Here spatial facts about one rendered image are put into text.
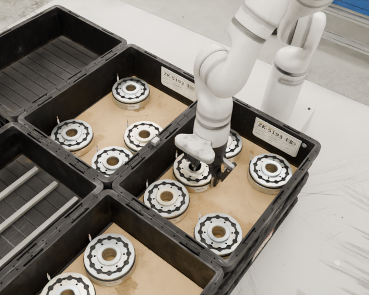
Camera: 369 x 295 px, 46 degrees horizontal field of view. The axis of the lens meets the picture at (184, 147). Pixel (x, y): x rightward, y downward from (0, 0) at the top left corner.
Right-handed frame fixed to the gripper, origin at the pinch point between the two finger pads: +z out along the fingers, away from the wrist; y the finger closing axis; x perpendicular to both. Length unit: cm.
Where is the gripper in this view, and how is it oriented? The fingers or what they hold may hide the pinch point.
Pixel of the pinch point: (205, 175)
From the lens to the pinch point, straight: 103.3
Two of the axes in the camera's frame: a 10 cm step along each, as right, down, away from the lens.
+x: -5.9, 5.9, -5.5
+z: -0.5, 6.6, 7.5
